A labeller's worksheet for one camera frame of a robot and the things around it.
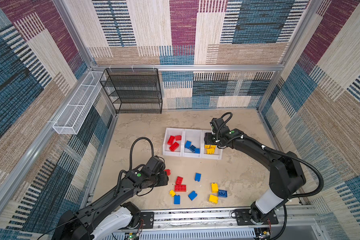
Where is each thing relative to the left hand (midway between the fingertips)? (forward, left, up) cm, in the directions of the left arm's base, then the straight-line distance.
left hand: (166, 177), depth 80 cm
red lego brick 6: (-4, -7, -6) cm, 10 cm away
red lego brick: (+6, 0, -7) cm, 9 cm away
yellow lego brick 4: (-10, -24, -4) cm, 27 cm away
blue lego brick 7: (-9, -6, -7) cm, 13 cm away
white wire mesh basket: (+34, +59, +10) cm, 69 cm away
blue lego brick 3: (+20, -16, -4) cm, 26 cm away
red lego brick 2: (+28, -6, -4) cm, 29 cm away
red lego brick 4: (0, -7, -6) cm, 9 cm away
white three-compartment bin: (+30, -19, -5) cm, 36 cm away
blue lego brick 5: (-7, -30, -6) cm, 31 cm away
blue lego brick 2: (+23, -13, -5) cm, 27 cm away
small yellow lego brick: (-6, -3, -6) cm, 9 cm away
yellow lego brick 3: (-4, -26, -5) cm, 27 cm away
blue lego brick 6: (-7, -14, -7) cm, 17 cm away
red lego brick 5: (+27, -2, -5) cm, 27 cm away
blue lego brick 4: (+2, -17, -7) cm, 19 cm away
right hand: (+20, -25, +5) cm, 32 cm away
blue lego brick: (+18, -18, -4) cm, 26 cm away
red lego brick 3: (+22, -4, -5) cm, 23 cm away
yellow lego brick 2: (+17, -27, -3) cm, 32 cm away
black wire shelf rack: (+61, +26, +10) cm, 67 cm away
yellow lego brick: (+21, -25, -4) cm, 33 cm away
